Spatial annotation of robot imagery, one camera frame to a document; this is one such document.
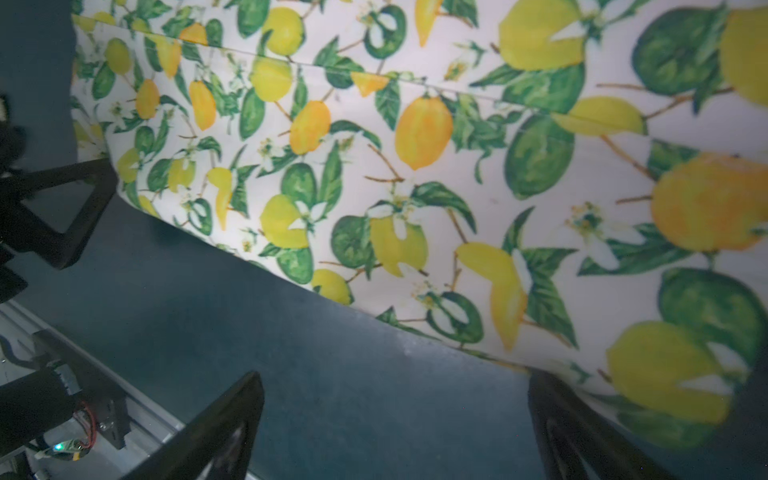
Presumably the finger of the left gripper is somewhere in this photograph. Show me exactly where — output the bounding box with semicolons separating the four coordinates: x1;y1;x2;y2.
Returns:
1;158;117;269

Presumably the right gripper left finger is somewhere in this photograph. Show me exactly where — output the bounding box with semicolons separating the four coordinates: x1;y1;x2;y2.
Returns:
124;371;264;480

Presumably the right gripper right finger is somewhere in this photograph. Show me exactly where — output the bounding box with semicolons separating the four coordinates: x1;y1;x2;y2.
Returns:
528;370;674;479

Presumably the lemon print skirt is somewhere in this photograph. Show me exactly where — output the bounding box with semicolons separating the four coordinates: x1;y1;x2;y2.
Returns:
71;0;767;448

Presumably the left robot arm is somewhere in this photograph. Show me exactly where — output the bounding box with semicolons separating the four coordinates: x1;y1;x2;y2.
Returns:
1;158;117;457

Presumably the green table mat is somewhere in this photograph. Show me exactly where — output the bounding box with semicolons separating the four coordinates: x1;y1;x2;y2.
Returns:
0;0;768;480

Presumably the aluminium front rail frame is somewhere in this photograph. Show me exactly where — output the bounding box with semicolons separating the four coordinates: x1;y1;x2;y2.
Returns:
1;302;195;479

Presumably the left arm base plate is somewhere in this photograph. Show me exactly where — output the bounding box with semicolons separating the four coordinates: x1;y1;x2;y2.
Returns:
32;330;130;450

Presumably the left base cable bundle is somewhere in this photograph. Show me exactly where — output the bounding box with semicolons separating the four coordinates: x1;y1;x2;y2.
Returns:
26;401;100;463

